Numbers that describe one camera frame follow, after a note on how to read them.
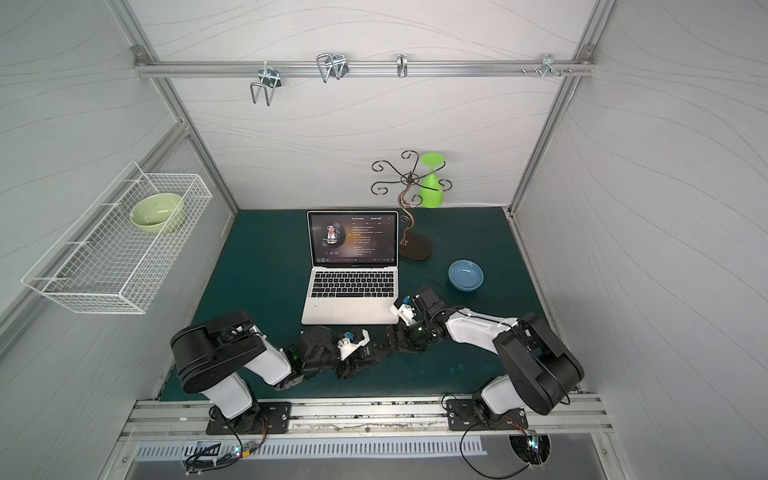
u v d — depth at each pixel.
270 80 0.78
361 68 0.77
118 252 0.69
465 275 0.99
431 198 0.97
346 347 0.75
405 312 0.82
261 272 1.00
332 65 0.77
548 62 0.77
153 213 0.73
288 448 0.70
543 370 0.44
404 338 0.75
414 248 1.08
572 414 1.66
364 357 0.81
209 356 0.46
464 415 0.73
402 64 0.72
